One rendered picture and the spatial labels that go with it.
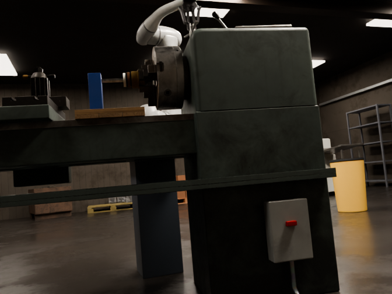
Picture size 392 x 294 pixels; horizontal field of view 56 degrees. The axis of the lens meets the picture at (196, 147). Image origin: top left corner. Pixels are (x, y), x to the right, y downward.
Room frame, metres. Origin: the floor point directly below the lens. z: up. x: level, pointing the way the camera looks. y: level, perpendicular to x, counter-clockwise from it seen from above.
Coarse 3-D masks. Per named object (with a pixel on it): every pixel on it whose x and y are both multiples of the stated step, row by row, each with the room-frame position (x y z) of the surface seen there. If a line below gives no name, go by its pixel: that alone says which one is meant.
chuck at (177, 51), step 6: (174, 48) 1.71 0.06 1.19; (174, 54) 1.68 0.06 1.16; (180, 54) 1.69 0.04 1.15; (180, 60) 1.67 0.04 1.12; (180, 66) 1.67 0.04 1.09; (180, 72) 1.67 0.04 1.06; (180, 78) 1.67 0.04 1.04; (180, 84) 1.68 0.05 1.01; (180, 90) 1.70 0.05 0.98; (180, 96) 1.72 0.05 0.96; (180, 102) 1.75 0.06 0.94; (180, 108) 1.83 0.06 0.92
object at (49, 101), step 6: (18, 96) 1.50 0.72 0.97; (24, 96) 1.50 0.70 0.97; (30, 96) 1.51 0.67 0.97; (42, 96) 1.52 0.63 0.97; (6, 102) 1.49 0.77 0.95; (12, 102) 1.49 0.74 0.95; (18, 102) 1.50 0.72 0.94; (24, 102) 1.50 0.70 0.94; (30, 102) 1.51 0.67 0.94; (36, 102) 1.51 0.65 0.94; (42, 102) 1.52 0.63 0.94; (48, 102) 1.54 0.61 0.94; (54, 108) 1.66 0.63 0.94; (60, 114) 1.80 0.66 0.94
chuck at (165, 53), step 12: (156, 48) 1.70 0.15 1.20; (168, 48) 1.71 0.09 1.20; (156, 60) 1.66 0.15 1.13; (168, 60) 1.66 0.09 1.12; (168, 72) 1.66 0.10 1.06; (156, 84) 1.73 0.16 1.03; (168, 84) 1.67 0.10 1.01; (156, 96) 1.78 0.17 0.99; (168, 96) 1.71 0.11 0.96; (156, 108) 1.84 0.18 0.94; (168, 108) 1.80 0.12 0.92
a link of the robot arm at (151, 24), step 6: (180, 0) 2.16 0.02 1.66; (162, 6) 2.20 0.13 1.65; (168, 6) 2.18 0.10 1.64; (174, 6) 2.18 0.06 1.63; (156, 12) 2.22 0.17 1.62; (162, 12) 2.20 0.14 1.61; (168, 12) 2.20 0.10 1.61; (150, 18) 2.26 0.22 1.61; (156, 18) 2.24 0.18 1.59; (162, 18) 2.25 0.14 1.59; (144, 24) 2.31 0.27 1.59; (150, 24) 2.28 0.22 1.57; (156, 24) 2.29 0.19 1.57; (150, 30) 2.32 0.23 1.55; (156, 30) 2.35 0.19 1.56
